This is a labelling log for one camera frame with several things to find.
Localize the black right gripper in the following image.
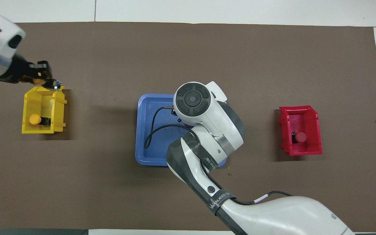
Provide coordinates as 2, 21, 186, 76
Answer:
172, 109, 186, 126

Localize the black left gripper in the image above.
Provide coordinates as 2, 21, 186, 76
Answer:
0, 54, 64, 90

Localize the red push button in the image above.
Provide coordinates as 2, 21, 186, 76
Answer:
291, 131, 307, 144

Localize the blue plastic tray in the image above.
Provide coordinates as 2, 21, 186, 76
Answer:
135, 94, 228, 168

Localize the yellow plastic bin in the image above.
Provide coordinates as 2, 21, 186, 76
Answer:
22, 86, 68, 134

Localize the brown table mat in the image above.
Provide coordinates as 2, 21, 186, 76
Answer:
0, 22, 376, 233

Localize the red plastic bin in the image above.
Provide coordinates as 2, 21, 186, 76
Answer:
279, 105, 323, 156

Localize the dark grey base strip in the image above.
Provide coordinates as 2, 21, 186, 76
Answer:
0, 228, 89, 235

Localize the black velcro cable strap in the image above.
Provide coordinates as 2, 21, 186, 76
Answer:
181, 133, 219, 173
207, 189, 237, 216

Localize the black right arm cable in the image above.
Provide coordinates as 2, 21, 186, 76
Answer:
144, 105, 294, 206

